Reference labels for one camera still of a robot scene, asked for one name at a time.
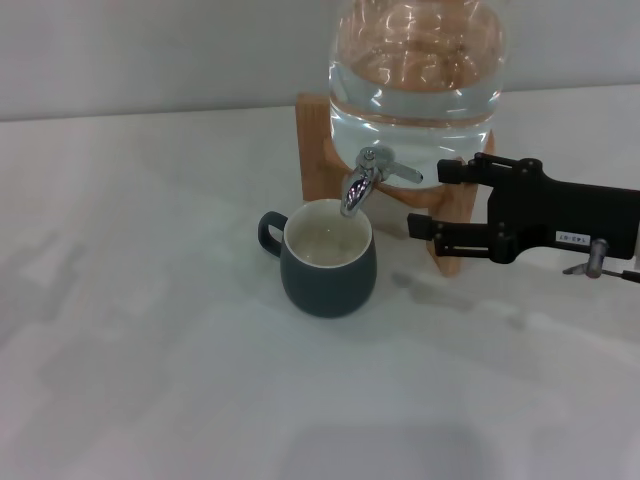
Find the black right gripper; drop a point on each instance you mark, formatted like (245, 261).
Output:
(560, 215)

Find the dark mug with white interior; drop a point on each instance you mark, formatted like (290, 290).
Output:
(330, 285)

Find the chrome faucet with lever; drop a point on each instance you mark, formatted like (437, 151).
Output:
(361, 185)

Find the wooden dispenser stand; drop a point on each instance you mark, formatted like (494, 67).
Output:
(452, 250)

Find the clear glass water dispenser jar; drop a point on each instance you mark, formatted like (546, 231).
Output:
(415, 115)

